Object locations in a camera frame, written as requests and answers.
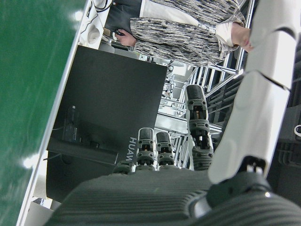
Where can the black Huawei monitor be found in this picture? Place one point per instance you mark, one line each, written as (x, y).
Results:
(105, 94)

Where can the white round cup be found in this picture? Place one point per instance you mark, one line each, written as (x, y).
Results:
(94, 35)

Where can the person in patterned shirt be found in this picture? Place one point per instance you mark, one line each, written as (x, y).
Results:
(176, 37)

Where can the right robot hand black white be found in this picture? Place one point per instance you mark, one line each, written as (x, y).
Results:
(145, 200)

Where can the green conveyor belt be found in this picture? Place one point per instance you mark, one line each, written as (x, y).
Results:
(28, 82)

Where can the aluminium profile rack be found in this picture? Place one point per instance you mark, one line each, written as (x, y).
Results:
(174, 117)

